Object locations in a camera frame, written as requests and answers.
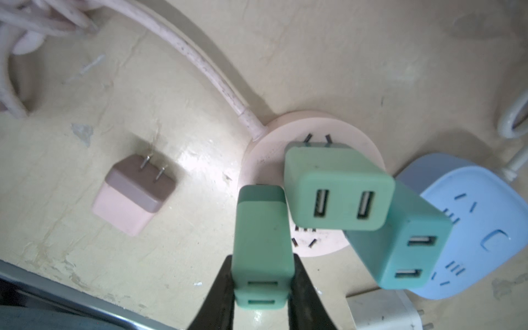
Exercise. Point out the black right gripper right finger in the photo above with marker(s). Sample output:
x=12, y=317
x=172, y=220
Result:
x=305, y=309

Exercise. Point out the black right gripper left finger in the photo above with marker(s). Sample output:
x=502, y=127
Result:
x=218, y=309

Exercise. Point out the teal plug adapter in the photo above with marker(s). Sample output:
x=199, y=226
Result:
x=402, y=254

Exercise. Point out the mint green plug adapter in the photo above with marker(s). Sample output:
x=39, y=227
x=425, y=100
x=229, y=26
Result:
x=335, y=187

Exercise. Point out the pink plug adapter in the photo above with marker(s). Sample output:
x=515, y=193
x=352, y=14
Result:
x=133, y=192

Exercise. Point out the white square adapter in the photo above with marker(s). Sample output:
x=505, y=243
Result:
x=385, y=309

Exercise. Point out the pink round power strip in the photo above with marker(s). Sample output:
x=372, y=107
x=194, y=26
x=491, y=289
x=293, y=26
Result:
x=263, y=163

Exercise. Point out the blue square power strip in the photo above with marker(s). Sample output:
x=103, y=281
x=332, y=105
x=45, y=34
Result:
x=489, y=220

